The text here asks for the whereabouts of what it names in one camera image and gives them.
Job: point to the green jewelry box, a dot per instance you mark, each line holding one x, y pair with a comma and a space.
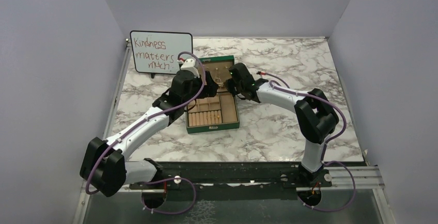
217, 113

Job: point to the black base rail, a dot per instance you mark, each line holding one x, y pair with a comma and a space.
227, 181

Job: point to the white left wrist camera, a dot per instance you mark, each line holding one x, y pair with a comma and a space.
190, 64

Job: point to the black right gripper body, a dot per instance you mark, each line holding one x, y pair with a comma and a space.
234, 89

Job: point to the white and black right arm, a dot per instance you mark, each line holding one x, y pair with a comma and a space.
316, 116

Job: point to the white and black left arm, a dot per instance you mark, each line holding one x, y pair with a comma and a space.
104, 167

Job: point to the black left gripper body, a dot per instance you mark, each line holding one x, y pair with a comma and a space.
208, 91

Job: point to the whiteboard with red writing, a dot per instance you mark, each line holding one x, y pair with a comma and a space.
157, 52

